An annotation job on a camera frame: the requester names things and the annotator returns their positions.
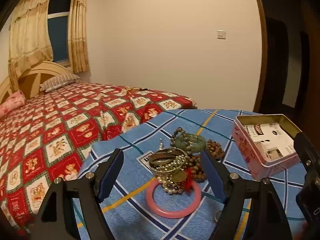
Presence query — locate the window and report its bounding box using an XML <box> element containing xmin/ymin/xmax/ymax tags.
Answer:
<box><xmin>47</xmin><ymin>0</ymin><xmax>72</xmax><ymax>67</ymax></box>

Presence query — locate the narrow beige curtain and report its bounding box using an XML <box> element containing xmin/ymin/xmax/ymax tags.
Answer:
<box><xmin>68</xmin><ymin>0</ymin><xmax>90</xmax><ymax>73</ymax></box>

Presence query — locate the dark bead bracelet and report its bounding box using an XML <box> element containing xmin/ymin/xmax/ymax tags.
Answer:
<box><xmin>170</xmin><ymin>127</ymin><xmax>194</xmax><ymax>153</ymax></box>

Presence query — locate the printed white paper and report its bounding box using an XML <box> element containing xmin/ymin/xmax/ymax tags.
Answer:
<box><xmin>244</xmin><ymin>122</ymin><xmax>295</xmax><ymax>161</ymax></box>

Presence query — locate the wooden door frame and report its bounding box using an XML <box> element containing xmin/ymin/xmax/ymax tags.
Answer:
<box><xmin>250</xmin><ymin>0</ymin><xmax>268</xmax><ymax>113</ymax></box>

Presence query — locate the gold metal bangle stack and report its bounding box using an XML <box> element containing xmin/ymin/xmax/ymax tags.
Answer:
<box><xmin>149</xmin><ymin>148</ymin><xmax>190</xmax><ymax>173</ymax></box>

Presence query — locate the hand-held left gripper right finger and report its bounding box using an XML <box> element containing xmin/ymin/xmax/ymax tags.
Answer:
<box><xmin>200</xmin><ymin>149</ymin><xmax>293</xmax><ymax>240</ymax></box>

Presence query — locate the green jade bangle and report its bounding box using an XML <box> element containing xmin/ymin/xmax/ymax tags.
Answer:
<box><xmin>175</xmin><ymin>134</ymin><xmax>207</xmax><ymax>152</ymax></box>

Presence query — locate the pink bangle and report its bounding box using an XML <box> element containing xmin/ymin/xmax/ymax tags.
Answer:
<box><xmin>146</xmin><ymin>179</ymin><xmax>202</xmax><ymax>219</ymax></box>

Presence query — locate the brass medallion with red knot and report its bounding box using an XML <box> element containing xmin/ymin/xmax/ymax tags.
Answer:
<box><xmin>174</xmin><ymin>167</ymin><xmax>200</xmax><ymax>193</ymax></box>

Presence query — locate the striped pillow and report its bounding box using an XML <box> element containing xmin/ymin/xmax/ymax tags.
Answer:
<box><xmin>39</xmin><ymin>74</ymin><xmax>81</xmax><ymax>93</ymax></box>

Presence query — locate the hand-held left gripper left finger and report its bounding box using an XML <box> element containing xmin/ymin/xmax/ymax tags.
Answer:
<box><xmin>30</xmin><ymin>149</ymin><xmax>125</xmax><ymax>240</ymax></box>

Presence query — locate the brown leather bracelet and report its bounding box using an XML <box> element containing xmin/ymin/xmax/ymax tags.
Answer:
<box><xmin>150</xmin><ymin>149</ymin><xmax>187</xmax><ymax>162</ymax></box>

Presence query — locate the blue plaid tablecloth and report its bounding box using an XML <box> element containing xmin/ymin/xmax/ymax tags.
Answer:
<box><xmin>75</xmin><ymin>109</ymin><xmax>310</xmax><ymax>240</ymax></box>

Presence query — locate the red printed blanket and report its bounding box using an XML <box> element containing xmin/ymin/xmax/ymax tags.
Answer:
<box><xmin>0</xmin><ymin>82</ymin><xmax>198</xmax><ymax>233</ymax></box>

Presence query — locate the pink tin box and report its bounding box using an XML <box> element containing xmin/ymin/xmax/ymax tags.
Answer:
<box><xmin>231</xmin><ymin>114</ymin><xmax>303</xmax><ymax>180</ymax></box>

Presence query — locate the brown wooden bead bracelet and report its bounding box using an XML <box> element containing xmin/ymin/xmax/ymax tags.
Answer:
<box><xmin>186</xmin><ymin>139</ymin><xmax>225</xmax><ymax>181</ymax></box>

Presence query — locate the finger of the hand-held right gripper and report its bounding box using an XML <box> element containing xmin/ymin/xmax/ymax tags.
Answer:
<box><xmin>293</xmin><ymin>132</ymin><xmax>320</xmax><ymax>181</ymax></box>

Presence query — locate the cream wooden headboard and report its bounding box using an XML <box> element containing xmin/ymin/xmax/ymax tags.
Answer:
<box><xmin>0</xmin><ymin>60</ymin><xmax>72</xmax><ymax>105</ymax></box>

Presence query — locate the wide beige curtain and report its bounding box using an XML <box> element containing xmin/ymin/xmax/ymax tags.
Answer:
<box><xmin>9</xmin><ymin>0</ymin><xmax>54</xmax><ymax>90</ymax></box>

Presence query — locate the pink pillow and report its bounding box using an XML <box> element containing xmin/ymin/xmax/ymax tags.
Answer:
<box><xmin>0</xmin><ymin>91</ymin><xmax>26</xmax><ymax>120</ymax></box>

